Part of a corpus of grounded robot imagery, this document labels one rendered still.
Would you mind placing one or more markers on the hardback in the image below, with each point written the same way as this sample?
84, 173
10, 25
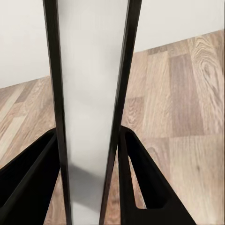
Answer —
90, 47

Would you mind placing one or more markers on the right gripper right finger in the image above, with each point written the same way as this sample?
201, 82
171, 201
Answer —
163, 205

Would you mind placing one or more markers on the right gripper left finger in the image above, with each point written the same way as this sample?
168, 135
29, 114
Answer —
27, 182

